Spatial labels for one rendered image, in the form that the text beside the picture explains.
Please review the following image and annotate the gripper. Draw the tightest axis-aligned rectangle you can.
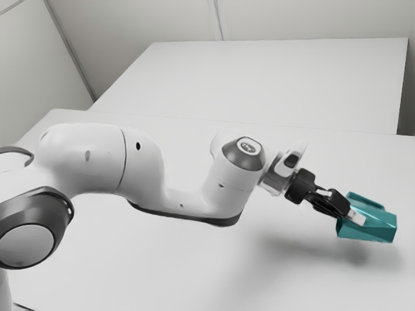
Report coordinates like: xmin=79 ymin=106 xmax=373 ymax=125
xmin=284 ymin=168 xmax=367 ymax=227

